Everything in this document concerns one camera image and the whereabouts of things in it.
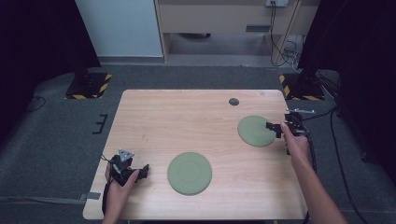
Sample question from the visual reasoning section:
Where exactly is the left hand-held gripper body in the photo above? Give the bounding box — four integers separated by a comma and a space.
107, 148, 138, 188

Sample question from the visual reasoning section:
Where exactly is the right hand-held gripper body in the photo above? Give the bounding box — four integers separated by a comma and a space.
283, 107, 316, 138

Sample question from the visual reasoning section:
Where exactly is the green round plate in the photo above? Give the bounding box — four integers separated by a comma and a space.
166, 151, 213, 197
236, 115, 277, 148

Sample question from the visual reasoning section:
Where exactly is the person's left hand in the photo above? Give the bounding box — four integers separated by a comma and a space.
105, 162, 140, 214

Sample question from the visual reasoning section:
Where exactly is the person's right hand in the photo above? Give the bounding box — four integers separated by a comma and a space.
279, 121, 312, 171

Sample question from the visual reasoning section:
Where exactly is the black stand base striped edge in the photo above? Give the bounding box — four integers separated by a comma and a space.
64, 72, 113, 101
277, 72, 326, 102

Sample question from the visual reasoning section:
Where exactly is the grey tape strip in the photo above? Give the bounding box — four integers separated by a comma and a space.
78, 191, 102, 202

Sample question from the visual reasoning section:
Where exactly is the black curtain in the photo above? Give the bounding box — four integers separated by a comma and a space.
297, 0, 396, 185
0, 0, 102, 144

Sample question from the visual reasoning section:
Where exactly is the white panel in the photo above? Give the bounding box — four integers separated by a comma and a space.
74, 0, 164, 58

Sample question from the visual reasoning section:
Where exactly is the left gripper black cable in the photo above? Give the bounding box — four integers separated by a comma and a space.
100, 153, 116, 217

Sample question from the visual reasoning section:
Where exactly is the long black floor cable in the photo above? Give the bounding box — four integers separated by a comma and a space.
302, 105, 370, 224

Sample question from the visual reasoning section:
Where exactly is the black hanging power cable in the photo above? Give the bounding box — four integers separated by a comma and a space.
269, 1, 300, 68

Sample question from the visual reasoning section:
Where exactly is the black looped floor cable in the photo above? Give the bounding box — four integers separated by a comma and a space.
19, 95, 48, 119

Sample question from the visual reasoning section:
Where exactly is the white wall power socket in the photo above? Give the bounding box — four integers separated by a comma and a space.
264, 0, 290, 7

